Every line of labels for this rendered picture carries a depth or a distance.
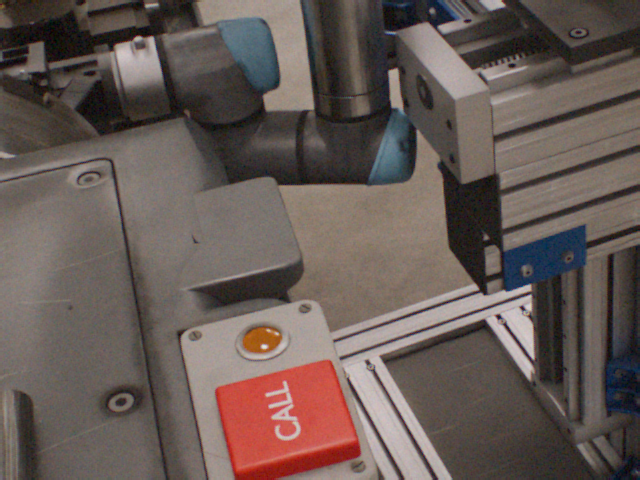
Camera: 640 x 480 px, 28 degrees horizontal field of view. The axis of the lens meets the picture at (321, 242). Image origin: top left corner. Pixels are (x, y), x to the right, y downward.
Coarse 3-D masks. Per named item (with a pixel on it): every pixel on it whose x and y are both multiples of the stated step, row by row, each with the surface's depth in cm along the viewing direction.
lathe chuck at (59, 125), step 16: (0, 80) 102; (0, 96) 100; (16, 96) 101; (48, 96) 104; (0, 112) 98; (16, 112) 99; (32, 112) 100; (48, 112) 102; (64, 112) 104; (0, 128) 96; (16, 128) 97; (32, 128) 98; (48, 128) 100; (64, 128) 102; (80, 128) 105; (48, 144) 98; (64, 144) 100
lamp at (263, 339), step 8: (256, 328) 68; (264, 328) 68; (272, 328) 68; (248, 336) 68; (256, 336) 67; (264, 336) 67; (272, 336) 67; (280, 336) 67; (248, 344) 67; (256, 344) 67; (264, 344) 67; (272, 344) 67; (256, 352) 67; (264, 352) 67
